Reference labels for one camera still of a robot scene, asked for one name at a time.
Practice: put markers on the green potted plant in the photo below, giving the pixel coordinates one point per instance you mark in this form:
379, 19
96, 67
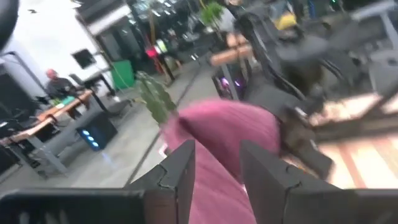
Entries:
213, 12

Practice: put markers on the green waste bin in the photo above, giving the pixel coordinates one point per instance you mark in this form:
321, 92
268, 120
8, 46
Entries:
122, 74

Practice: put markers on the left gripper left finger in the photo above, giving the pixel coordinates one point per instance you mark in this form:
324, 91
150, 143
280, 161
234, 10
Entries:
174, 174

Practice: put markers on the computer tower purple lights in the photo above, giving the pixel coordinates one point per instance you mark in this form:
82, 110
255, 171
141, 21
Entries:
230, 85

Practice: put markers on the wooden office desk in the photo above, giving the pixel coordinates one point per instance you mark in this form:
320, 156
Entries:
46, 116

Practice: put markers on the computer tower blue lights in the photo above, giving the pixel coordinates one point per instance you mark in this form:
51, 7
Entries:
96, 132

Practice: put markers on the yellow object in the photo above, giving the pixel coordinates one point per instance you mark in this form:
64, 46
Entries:
286, 21

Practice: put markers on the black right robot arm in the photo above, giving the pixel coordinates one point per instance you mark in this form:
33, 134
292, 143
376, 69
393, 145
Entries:
306, 74

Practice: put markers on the black computer monitor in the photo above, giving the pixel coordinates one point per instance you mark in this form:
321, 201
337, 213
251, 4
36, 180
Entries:
84, 58

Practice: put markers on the person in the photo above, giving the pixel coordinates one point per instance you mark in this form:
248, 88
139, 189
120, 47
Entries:
60, 88

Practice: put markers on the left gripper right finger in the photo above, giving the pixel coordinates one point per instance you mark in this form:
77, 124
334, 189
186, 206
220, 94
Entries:
264, 174

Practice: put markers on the wooden table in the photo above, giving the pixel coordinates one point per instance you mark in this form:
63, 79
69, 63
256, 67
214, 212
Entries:
231, 53

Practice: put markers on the green cactus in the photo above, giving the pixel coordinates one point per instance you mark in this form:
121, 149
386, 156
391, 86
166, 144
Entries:
155, 99

